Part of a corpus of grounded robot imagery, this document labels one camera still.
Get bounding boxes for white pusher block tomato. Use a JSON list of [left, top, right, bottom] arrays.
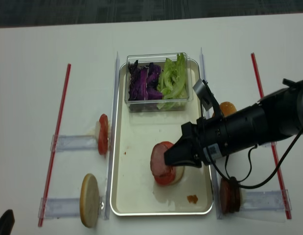
[[94, 121, 101, 142]]

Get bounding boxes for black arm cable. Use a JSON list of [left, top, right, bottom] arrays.
[[210, 127, 303, 189]]

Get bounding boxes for green lettuce leaves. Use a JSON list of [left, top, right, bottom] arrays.
[[157, 53, 188, 110]]

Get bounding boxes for right lower clear cross rail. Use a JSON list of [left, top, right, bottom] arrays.
[[216, 188, 293, 220]]

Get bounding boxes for tomato slice on bun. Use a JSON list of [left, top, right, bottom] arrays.
[[153, 141, 177, 186]]

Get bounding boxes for purple cabbage pieces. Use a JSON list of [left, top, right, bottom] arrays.
[[127, 60, 163, 101]]

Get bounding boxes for sesame bun top front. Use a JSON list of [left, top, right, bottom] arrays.
[[219, 101, 237, 117]]

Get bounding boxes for bottom bun on tray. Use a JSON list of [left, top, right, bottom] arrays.
[[154, 166, 185, 186]]

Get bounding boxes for upright bun half left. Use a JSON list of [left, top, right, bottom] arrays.
[[79, 173, 99, 228]]

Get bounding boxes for left red strip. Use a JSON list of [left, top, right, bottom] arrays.
[[38, 63, 71, 228]]

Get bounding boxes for clear cross rail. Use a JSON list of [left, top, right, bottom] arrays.
[[50, 135, 98, 152], [216, 188, 293, 220], [37, 194, 105, 219]]

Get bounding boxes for left lower clear cross rail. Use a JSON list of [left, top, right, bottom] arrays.
[[37, 194, 105, 219]]

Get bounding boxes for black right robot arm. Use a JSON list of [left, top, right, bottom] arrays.
[[164, 79, 303, 168]]

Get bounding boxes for cream metal tray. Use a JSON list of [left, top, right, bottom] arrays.
[[110, 65, 213, 216]]

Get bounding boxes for left upper clear cross rail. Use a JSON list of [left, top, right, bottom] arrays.
[[50, 135, 98, 152]]

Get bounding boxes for red strip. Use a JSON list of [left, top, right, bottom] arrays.
[[251, 52, 292, 220], [38, 63, 71, 228]]

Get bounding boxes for white pusher block meat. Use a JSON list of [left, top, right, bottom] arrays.
[[239, 188, 247, 211]]

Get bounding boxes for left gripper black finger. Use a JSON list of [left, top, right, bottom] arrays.
[[0, 209, 15, 235]]

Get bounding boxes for clear plastic salad container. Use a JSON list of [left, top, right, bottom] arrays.
[[124, 52, 192, 112]]

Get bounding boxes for round ham slice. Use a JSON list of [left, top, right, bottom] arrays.
[[150, 142, 175, 179]]

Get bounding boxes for meat patty front slice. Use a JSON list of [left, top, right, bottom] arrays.
[[219, 178, 232, 214]]

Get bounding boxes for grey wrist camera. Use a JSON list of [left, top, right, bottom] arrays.
[[193, 79, 215, 111]]

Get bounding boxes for right red strip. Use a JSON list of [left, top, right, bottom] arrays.
[[251, 52, 292, 220]]

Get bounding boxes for right long clear rail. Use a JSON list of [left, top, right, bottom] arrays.
[[199, 48, 223, 220]]

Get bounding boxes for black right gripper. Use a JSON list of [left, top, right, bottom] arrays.
[[164, 117, 229, 168]]

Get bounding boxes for upright tomato slice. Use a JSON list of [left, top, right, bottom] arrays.
[[98, 114, 109, 155]]

